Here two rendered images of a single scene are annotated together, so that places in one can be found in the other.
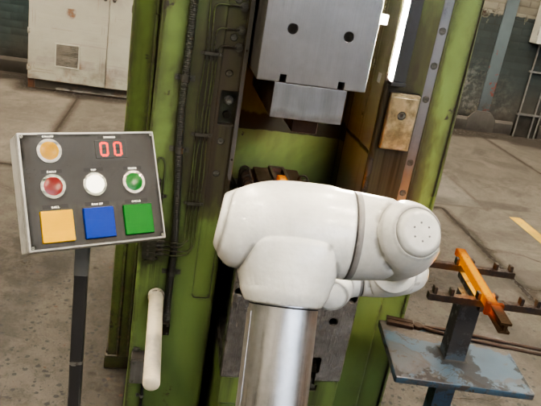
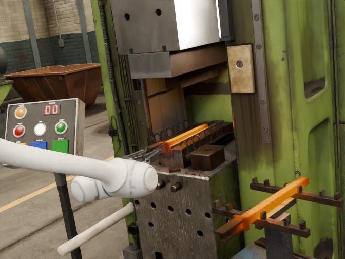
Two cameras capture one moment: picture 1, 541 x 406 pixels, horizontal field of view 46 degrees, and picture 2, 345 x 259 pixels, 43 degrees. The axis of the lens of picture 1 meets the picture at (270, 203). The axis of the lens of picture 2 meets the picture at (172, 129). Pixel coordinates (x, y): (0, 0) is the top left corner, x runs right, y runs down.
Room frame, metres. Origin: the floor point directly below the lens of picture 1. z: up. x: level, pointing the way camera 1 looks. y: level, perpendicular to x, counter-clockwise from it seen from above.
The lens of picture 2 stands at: (0.64, -1.34, 1.47)
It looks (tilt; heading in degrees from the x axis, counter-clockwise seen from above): 14 degrees down; 49
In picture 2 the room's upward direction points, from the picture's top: 7 degrees counter-clockwise
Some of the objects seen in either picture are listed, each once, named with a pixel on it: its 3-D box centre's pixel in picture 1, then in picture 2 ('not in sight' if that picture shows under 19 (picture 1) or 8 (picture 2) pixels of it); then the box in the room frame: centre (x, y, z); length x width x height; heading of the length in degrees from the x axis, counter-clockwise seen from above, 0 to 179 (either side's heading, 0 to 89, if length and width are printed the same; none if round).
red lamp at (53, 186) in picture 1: (53, 186); (19, 131); (1.38, 0.51, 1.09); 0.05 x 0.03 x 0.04; 101
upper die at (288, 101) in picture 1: (295, 87); (180, 57); (1.91, -0.02, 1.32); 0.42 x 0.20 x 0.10; 11
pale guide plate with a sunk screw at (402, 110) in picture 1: (398, 122); (241, 69); (1.89, -0.34, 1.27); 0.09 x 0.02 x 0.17; 101
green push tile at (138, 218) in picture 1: (138, 218); (60, 149); (1.47, 0.32, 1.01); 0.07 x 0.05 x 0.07; 126
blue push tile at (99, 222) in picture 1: (99, 222); (38, 150); (1.41, 0.40, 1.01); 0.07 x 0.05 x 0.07; 126
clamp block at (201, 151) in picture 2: not in sight; (208, 157); (1.79, -0.22, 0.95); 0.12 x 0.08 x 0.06; 11
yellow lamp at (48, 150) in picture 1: (49, 151); (20, 112); (1.42, 0.54, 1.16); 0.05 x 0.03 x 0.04; 101
